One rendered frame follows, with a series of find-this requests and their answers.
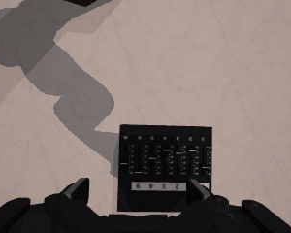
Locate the black lighting desk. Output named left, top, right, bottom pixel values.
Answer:
left=117, top=124, right=212, bottom=213

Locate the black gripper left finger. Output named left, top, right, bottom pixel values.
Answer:
left=0, top=178, right=118, bottom=233

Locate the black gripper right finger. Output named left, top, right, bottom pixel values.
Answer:
left=158, top=179, right=291, bottom=233

